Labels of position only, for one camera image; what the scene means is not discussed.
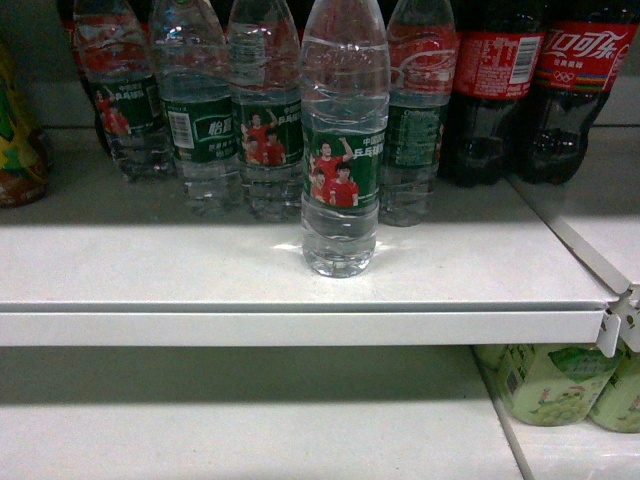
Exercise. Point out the cola bottle with logo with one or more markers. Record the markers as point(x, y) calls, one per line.
point(585, 47)

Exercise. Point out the clear water bottle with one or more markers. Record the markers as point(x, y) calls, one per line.
point(345, 90)

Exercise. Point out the cola bottle with barcode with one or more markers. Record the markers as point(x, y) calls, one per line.
point(500, 45)

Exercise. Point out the white metal shelf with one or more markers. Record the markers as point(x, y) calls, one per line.
point(102, 262)

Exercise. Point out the yellow green drink bottle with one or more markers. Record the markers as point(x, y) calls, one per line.
point(24, 157)

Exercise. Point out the white adjacent right shelf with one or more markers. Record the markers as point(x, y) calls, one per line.
point(583, 183)

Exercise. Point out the light green tea bottle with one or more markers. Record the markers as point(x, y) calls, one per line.
point(617, 407)
point(548, 384)

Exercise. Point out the water bottle with players label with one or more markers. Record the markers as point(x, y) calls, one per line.
point(264, 51)

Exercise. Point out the white lower shelf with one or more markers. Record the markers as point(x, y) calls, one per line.
point(248, 413)

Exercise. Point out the right water bottle text label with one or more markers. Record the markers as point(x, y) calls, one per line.
point(423, 48)

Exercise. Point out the far left water bottle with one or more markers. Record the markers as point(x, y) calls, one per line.
point(113, 50)

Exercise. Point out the water bottle with barcode label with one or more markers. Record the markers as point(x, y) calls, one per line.
point(190, 57)

